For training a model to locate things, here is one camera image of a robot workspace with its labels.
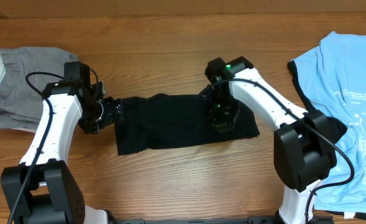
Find black polo shirt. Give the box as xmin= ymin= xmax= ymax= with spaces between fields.
xmin=115 ymin=93 xmax=260 ymax=156

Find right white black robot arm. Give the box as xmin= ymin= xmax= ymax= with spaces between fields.
xmin=200 ymin=57 xmax=336 ymax=223

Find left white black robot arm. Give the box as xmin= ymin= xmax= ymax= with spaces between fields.
xmin=1 ymin=80 xmax=117 ymax=223

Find folded grey shirt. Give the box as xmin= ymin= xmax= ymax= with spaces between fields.
xmin=0 ymin=47 xmax=78 ymax=127

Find light blue printed t-shirt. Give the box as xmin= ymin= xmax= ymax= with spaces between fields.
xmin=288 ymin=32 xmax=366 ymax=213

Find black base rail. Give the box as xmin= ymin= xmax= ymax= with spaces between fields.
xmin=108 ymin=215 xmax=334 ymax=224

